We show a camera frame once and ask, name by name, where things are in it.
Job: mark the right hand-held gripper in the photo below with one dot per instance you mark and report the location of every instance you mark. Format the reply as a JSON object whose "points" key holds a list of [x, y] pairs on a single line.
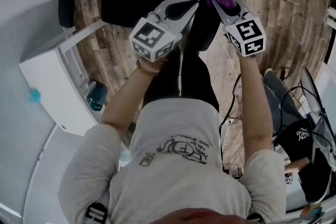
{"points": [[246, 36]]}

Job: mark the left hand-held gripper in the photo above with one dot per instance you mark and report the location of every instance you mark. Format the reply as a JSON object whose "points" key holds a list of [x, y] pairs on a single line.
{"points": [[149, 36]]}

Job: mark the person's right forearm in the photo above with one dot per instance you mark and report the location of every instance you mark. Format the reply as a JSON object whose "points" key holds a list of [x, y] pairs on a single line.
{"points": [[253, 107]]}

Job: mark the person's left forearm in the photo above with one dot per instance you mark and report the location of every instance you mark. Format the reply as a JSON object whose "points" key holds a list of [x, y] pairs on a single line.
{"points": [[126, 102]]}

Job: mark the small turquoise object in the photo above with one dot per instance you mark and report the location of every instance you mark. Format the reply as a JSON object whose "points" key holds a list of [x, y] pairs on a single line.
{"points": [[35, 95]]}

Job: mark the person's black trousers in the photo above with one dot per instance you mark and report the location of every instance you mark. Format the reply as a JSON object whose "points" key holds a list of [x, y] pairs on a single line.
{"points": [[194, 76]]}

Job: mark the teal waste bin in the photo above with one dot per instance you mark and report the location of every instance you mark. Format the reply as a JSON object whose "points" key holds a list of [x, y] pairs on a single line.
{"points": [[97, 98]]}

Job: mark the white desk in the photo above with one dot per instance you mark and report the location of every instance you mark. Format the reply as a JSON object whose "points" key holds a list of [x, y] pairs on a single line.
{"points": [[52, 81]]}

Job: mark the person's grey printed t-shirt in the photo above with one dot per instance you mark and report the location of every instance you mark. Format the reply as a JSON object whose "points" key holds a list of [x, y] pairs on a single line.
{"points": [[170, 178]]}

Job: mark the black-and-white patterned block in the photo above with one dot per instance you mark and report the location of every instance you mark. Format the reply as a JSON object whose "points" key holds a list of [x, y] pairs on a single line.
{"points": [[288, 180]]}

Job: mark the person's face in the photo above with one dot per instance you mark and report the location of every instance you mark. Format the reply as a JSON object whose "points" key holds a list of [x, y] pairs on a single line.
{"points": [[204, 217]]}

